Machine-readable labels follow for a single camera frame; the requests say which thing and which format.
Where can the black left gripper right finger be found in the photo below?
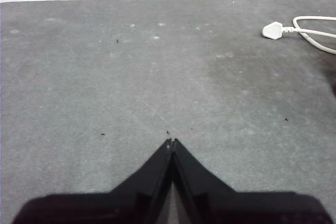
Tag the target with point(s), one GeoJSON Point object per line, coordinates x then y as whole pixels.
{"type": "Point", "coordinates": [223, 205]}

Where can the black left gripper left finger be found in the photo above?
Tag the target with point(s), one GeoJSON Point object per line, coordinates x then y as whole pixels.
{"type": "Point", "coordinates": [126, 205]}

